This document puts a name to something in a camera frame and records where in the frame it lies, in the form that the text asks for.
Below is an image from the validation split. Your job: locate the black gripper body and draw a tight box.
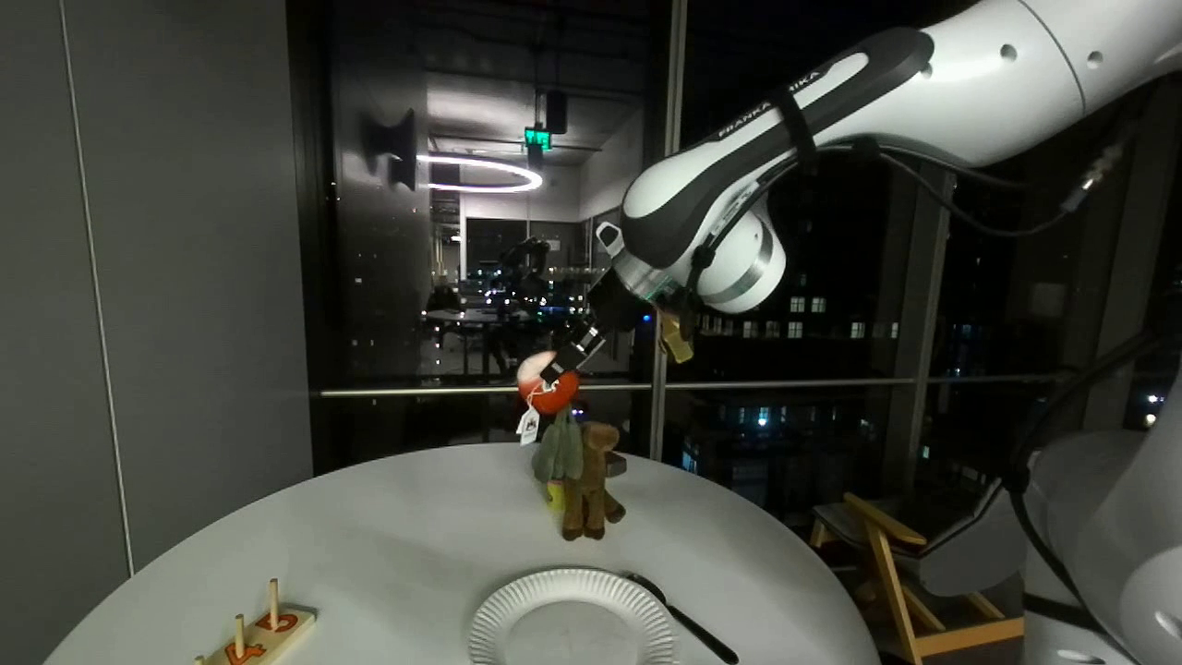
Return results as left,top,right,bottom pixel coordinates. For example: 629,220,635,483
582,264,656,343

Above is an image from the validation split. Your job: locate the brown and green plush toy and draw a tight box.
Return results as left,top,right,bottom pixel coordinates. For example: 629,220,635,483
509,348,631,547

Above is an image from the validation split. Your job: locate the black plastic spoon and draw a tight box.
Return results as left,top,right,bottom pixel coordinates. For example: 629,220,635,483
625,570,741,665

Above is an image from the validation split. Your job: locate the white paper plate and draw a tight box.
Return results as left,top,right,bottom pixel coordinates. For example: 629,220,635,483
466,563,682,665

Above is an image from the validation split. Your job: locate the wooden peg board toy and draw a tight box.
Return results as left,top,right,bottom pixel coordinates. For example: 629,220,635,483
194,573,320,665

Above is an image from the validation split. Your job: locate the wooden chair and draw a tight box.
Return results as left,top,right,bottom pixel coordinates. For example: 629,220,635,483
810,492,1027,665

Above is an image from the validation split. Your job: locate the grey chair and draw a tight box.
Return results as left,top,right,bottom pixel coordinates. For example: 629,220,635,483
915,474,1048,602

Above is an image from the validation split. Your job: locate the ring ceiling light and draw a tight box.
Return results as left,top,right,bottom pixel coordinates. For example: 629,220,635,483
415,146,546,200

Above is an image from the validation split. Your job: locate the grey window post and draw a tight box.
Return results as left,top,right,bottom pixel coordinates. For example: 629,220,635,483
645,0,692,466

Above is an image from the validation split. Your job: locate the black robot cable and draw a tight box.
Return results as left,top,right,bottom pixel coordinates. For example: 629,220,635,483
847,121,1136,243

